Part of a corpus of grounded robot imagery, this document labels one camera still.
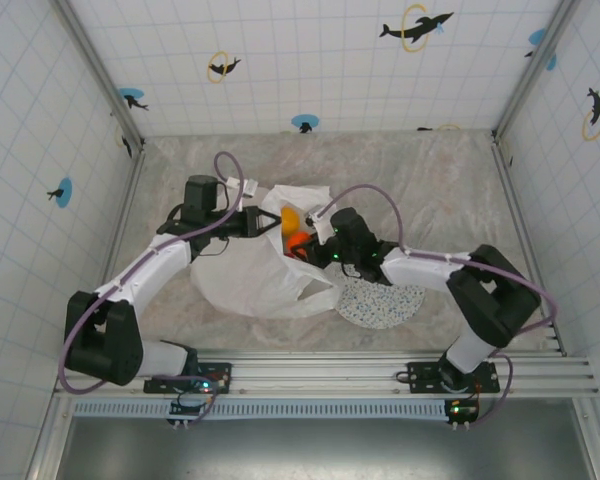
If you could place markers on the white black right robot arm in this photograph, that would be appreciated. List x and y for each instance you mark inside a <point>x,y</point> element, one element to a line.
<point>490,295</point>

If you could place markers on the red strawberry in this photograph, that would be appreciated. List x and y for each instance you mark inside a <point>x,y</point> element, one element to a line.
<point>296,241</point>

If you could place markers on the controller board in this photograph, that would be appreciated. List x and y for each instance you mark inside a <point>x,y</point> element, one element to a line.
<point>190,407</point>
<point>462,411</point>

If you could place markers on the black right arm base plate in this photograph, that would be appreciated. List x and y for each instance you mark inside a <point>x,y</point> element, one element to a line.
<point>422,375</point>

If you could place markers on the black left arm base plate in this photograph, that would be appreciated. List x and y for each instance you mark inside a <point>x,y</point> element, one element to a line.
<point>220,372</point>

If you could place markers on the right controller board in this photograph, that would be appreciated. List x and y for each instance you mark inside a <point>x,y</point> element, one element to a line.
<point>462,411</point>

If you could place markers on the grey metal panel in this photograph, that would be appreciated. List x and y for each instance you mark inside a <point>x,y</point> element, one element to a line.
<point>330,450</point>

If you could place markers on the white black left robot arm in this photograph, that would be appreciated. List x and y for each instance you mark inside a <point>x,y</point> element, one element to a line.
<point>150,270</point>

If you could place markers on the aluminium mounting rail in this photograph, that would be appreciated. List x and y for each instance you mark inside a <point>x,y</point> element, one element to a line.
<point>320,372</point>

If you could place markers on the yellow speckled apple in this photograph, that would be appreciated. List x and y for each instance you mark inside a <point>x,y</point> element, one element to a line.
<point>290,220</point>

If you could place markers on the white plastic bag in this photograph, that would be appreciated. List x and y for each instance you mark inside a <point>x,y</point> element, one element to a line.
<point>250,285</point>

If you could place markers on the speckled white plate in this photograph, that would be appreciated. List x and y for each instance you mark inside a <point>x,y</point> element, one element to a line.
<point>380,306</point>

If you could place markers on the aluminium frame post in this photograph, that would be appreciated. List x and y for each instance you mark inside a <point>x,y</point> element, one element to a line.
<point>535,70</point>
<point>100,75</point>

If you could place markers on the aluminium side rail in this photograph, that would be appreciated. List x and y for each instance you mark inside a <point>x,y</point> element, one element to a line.
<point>517,200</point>
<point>127,210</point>

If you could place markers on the left controller board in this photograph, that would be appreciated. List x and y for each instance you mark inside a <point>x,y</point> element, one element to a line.
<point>190,407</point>

